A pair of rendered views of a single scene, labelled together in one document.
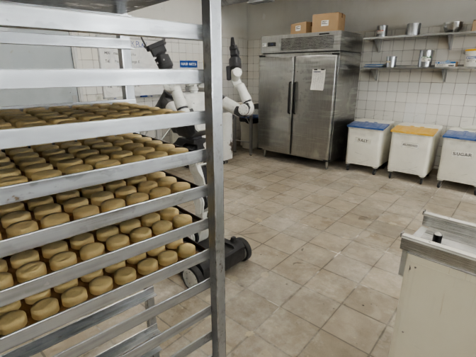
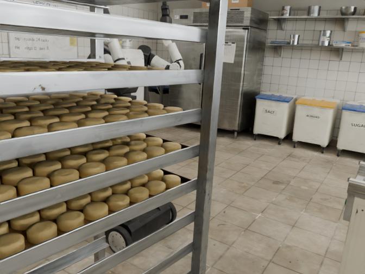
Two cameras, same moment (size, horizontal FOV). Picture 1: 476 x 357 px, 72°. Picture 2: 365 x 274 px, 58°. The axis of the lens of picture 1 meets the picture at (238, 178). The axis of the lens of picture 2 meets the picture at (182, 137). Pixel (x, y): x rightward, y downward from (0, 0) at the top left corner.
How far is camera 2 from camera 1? 0.27 m
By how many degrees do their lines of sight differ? 9
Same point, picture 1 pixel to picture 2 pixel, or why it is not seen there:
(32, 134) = (65, 17)
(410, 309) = (356, 253)
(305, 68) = not seen: hidden behind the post
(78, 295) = (77, 218)
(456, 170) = (353, 139)
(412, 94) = (313, 70)
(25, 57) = not seen: outside the picture
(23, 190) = (50, 81)
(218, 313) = (202, 249)
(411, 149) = (314, 120)
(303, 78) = not seen: hidden behind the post
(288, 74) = (200, 45)
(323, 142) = (233, 112)
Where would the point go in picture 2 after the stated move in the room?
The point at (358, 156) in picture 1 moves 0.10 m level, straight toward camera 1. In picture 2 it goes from (265, 126) to (265, 128)
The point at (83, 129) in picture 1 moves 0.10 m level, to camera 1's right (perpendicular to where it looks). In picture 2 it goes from (110, 23) to (171, 27)
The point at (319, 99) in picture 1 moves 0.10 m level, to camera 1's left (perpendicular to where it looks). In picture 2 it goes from (230, 71) to (224, 70)
